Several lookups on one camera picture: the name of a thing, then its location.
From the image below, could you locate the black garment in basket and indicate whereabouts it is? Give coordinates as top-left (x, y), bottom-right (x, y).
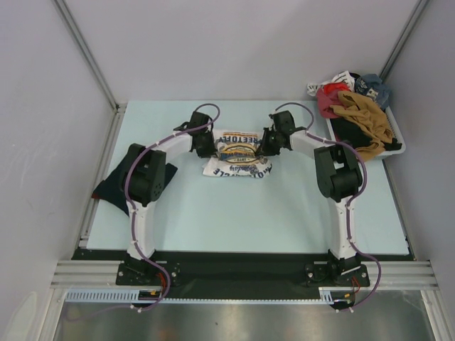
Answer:
top-left (330, 118), bottom-right (402, 154)

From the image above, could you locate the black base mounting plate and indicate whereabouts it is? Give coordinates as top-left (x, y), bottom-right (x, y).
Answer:
top-left (72, 249), bottom-right (413, 298)

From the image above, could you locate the left aluminium frame post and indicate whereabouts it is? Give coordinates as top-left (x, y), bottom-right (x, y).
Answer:
top-left (51, 0), bottom-right (119, 112)

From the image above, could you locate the aluminium frame post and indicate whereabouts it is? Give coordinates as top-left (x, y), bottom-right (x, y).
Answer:
top-left (51, 0), bottom-right (119, 112)
top-left (379, 0), bottom-right (432, 81)

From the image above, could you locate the white printed garment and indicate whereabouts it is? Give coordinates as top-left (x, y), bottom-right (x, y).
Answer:
top-left (306, 71), bottom-right (355, 97)

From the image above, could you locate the white slotted cable duct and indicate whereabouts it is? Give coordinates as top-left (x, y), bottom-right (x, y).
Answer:
top-left (65, 288), bottom-right (370, 305)

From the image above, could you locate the navy tank top red trim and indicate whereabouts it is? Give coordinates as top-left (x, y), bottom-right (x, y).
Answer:
top-left (91, 156), bottom-right (178, 217)

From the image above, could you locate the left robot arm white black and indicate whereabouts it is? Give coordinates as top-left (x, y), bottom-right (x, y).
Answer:
top-left (121, 108), bottom-right (219, 284)

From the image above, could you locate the right aluminium frame post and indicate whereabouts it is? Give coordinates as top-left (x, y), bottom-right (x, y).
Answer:
top-left (379, 0), bottom-right (432, 81)

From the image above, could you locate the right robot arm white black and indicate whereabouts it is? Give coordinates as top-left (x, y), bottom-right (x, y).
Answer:
top-left (256, 111), bottom-right (366, 285)

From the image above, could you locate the blue denim printed garment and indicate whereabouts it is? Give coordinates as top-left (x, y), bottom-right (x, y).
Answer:
top-left (354, 74), bottom-right (392, 110)

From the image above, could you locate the white plastic laundry basket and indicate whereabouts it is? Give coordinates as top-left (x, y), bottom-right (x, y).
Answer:
top-left (326, 107), bottom-right (406, 161)

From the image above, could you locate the white tank top navy trim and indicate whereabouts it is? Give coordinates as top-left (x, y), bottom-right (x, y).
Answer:
top-left (203, 129), bottom-right (272, 179)

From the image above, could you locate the red pink garment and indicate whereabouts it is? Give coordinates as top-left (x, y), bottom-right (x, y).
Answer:
top-left (316, 82), bottom-right (350, 119)

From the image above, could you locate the tan brown garment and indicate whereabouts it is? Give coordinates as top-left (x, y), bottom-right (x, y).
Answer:
top-left (330, 91), bottom-right (395, 161)

